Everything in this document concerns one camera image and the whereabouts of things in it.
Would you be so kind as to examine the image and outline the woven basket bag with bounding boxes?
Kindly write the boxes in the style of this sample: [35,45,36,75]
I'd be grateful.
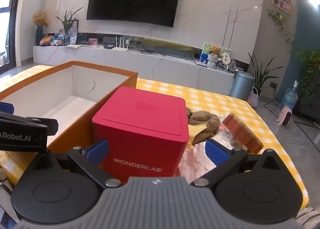
[247,87,259,108]

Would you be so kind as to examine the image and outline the pink heater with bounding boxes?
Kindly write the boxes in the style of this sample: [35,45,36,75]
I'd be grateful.
[277,106,293,127]

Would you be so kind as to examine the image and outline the dark vase with dried flowers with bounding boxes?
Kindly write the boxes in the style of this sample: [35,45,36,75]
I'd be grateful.
[32,10,48,46]

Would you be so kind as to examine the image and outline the blue white snack bag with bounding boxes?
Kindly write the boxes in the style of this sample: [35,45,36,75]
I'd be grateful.
[51,35,65,46]

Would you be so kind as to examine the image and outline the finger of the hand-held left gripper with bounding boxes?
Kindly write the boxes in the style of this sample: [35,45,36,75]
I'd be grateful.
[0,112,59,132]
[0,102,15,115]

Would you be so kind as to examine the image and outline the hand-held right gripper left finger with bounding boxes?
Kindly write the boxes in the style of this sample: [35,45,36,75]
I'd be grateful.
[32,138,123,190]

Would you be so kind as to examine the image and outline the yellow green cloth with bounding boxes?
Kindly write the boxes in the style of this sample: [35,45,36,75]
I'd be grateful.
[136,38,195,58]

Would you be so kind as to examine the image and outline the teddy bear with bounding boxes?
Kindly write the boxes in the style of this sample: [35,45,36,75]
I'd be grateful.
[207,45,222,69]

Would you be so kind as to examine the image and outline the long-leaf potted plant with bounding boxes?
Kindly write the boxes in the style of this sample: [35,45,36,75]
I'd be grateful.
[247,52,278,95]

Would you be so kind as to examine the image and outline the yellow checkered tablecloth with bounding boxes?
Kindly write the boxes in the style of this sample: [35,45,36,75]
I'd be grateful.
[0,64,310,209]

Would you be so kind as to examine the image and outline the brown snack bag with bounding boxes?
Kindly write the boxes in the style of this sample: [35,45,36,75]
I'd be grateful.
[39,35,56,46]

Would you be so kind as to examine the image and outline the brown plush toy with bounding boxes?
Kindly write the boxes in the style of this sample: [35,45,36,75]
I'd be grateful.
[185,107,221,144]

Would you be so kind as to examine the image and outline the large green bushy plant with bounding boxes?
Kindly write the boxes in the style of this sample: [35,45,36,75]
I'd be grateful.
[296,48,320,119]

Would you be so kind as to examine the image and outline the grey trash can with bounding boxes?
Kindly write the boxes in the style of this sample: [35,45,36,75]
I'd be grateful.
[229,70,255,101]

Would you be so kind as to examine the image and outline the black cables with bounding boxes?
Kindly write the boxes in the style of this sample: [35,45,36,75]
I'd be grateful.
[139,47,166,56]

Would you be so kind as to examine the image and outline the framed wall picture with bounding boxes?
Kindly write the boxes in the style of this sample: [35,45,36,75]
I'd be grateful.
[272,0,292,16]

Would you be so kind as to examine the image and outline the green plant in glass vase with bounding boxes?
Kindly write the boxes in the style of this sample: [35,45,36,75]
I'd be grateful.
[55,7,83,46]

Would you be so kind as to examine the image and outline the orange-edged white storage box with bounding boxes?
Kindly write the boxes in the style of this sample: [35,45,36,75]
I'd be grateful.
[0,61,138,169]

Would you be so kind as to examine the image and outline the glass sliding door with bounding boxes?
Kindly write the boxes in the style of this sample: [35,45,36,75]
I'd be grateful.
[0,0,27,75]

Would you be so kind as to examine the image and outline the blue water bottle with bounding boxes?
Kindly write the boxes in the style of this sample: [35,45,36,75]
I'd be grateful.
[279,80,299,111]

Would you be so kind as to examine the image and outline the hanging vine plant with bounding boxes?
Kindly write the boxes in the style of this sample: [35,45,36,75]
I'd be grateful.
[267,9,295,53]

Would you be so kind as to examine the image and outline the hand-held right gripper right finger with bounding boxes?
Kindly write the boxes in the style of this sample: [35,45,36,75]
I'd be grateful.
[191,139,288,188]

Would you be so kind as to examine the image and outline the red square box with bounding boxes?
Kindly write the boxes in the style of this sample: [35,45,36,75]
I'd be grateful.
[92,87,190,184]

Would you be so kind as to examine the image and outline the white router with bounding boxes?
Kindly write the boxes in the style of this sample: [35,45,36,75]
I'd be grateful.
[112,36,131,51]

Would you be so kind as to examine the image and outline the pink plastic bag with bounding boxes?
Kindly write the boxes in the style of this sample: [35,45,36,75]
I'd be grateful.
[179,125,248,184]

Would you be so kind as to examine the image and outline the white marble tv console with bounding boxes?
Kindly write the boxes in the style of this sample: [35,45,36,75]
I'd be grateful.
[32,44,235,96]

